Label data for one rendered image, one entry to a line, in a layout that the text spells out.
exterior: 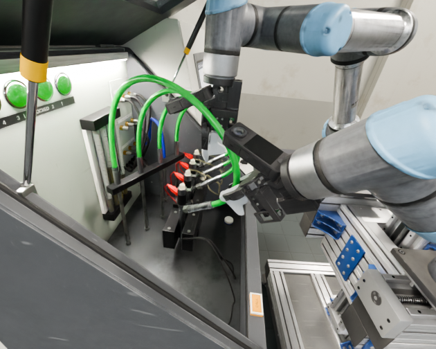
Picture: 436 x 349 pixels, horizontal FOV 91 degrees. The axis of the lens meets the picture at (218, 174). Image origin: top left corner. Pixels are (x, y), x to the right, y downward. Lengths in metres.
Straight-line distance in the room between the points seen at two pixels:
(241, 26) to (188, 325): 0.53
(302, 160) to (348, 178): 0.06
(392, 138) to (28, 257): 0.45
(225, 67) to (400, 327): 0.72
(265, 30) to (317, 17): 0.11
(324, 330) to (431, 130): 1.42
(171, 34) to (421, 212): 0.83
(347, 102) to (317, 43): 0.55
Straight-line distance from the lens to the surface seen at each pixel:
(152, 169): 0.78
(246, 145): 0.34
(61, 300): 0.48
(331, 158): 0.27
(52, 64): 0.59
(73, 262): 0.37
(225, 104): 0.51
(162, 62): 0.92
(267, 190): 0.36
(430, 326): 0.80
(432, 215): 0.32
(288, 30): 0.48
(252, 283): 0.66
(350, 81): 0.93
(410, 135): 0.24
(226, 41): 0.48
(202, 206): 0.52
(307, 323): 1.55
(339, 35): 0.46
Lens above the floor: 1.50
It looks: 31 degrees down
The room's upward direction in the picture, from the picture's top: 6 degrees clockwise
